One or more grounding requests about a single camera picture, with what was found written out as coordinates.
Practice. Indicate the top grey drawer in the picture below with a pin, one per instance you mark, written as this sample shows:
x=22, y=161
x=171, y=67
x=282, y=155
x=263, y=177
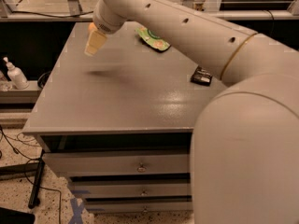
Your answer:
x=118, y=163

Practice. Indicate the blue tape cross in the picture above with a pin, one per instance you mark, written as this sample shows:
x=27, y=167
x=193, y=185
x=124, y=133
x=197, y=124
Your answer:
x=79, y=215

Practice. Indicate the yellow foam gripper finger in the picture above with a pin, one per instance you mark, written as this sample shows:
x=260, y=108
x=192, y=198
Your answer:
x=95, y=41

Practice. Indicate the orange fruit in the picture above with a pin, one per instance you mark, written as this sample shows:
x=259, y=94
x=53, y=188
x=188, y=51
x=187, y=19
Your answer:
x=91, y=27

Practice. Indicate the middle grey drawer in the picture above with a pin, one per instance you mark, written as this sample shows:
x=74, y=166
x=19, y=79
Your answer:
x=126, y=189

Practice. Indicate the green snack bag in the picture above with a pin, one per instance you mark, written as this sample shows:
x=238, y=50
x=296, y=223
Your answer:
x=152, y=39

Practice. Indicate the white pump bottle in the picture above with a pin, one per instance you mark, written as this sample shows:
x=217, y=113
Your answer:
x=16, y=75

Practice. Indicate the grey drawer cabinet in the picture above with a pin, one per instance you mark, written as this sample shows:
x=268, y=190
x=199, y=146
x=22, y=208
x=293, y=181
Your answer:
x=126, y=97

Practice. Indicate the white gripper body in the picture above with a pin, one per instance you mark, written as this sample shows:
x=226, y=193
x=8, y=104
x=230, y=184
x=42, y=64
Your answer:
x=105, y=20

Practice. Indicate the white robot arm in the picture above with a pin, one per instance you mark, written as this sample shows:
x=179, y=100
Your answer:
x=245, y=143

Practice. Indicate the black metal floor bar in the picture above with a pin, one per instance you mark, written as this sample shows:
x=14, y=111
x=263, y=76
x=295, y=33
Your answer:
x=33, y=200

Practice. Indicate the bottom grey drawer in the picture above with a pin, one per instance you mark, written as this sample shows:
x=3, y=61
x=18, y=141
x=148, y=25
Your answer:
x=142, y=206

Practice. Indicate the grey drawer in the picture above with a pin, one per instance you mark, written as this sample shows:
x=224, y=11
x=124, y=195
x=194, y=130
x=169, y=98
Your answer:
x=118, y=163
x=142, y=206
x=126, y=189

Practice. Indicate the dark tablet corner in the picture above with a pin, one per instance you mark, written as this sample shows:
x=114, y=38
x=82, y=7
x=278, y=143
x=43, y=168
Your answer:
x=8, y=216

